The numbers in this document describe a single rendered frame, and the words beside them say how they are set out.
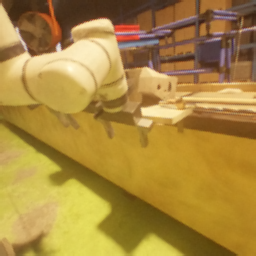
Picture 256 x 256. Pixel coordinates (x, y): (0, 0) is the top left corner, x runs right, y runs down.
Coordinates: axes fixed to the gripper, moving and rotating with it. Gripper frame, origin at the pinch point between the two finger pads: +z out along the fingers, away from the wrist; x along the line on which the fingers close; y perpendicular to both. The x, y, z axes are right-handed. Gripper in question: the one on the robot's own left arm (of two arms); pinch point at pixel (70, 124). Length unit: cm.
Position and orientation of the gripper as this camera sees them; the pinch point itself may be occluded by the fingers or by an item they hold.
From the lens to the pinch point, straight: 84.2
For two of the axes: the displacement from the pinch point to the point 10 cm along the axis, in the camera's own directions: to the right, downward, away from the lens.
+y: 6.3, -6.4, 4.4
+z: 4.7, 7.7, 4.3
